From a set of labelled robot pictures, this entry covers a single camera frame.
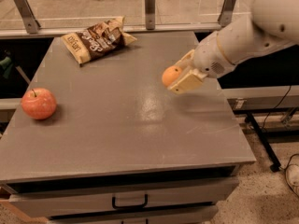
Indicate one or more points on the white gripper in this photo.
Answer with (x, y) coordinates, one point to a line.
(209, 58)

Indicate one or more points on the orange fruit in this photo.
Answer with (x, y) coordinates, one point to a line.
(171, 74)

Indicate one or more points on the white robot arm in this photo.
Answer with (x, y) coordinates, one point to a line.
(272, 25)

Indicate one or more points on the brown chip bag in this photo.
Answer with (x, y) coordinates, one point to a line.
(86, 47)

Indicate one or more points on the grey upper drawer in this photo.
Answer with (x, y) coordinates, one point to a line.
(83, 201)

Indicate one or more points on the grey drawer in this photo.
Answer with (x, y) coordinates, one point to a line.
(83, 201)
(177, 215)

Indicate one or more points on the black stand leg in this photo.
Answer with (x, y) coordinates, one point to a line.
(275, 166)

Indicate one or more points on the white shoe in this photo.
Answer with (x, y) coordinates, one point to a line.
(292, 178)

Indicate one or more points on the grey lower drawer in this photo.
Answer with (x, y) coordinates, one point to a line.
(177, 215)

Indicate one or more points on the red apple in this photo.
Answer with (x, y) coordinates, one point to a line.
(38, 103)

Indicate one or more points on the right metal bracket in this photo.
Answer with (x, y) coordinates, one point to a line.
(226, 12)

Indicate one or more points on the metal bracket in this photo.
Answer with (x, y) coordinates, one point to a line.
(150, 14)
(226, 12)
(31, 25)

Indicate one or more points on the middle metal bracket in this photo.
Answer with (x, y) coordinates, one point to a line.
(150, 14)

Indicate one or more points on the black upper drawer handle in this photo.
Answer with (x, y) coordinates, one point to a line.
(124, 202)

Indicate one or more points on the left metal bracket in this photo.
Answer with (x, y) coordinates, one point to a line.
(31, 25)

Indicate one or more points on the grey metal rail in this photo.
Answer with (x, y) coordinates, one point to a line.
(129, 29)

